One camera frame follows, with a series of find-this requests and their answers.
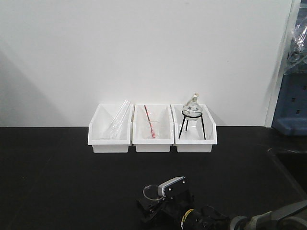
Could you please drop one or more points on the black tripod stand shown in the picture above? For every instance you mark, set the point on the black tripod stand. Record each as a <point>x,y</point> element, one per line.
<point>193,118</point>

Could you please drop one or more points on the blue plastic crate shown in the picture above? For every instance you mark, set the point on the blue plastic crate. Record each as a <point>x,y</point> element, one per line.
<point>290,117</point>

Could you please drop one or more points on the round-bottom glass flask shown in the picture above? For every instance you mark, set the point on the round-bottom glass flask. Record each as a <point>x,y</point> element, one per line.
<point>192,110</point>

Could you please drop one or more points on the right white storage bin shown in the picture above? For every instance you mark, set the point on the right white storage bin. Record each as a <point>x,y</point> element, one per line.
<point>194,136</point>

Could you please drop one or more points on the clear plastic bag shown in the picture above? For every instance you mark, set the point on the clear plastic bag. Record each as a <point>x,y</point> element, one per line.
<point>297,57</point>

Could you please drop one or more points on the white storage bin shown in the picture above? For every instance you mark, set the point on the white storage bin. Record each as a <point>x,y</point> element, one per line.
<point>194,136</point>
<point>162,121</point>
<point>100,122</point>

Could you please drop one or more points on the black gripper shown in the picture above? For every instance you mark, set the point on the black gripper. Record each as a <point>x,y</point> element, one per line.
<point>168,210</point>

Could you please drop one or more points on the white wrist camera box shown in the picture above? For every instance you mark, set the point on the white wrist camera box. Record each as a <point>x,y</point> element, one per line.
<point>173,187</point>

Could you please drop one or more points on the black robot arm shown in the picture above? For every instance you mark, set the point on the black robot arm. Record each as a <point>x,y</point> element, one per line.
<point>289,217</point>

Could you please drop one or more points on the clear glass tubes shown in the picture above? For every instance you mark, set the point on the clear glass tubes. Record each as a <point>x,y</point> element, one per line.
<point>116,125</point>

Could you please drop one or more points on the left white storage bin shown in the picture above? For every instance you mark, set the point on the left white storage bin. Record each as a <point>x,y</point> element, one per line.
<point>100,122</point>

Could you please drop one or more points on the clear glass beaker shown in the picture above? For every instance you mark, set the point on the clear glass beaker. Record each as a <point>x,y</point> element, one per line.
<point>150,192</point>

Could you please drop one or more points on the middle white storage bin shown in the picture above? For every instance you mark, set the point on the middle white storage bin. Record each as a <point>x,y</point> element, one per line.
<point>162,121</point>

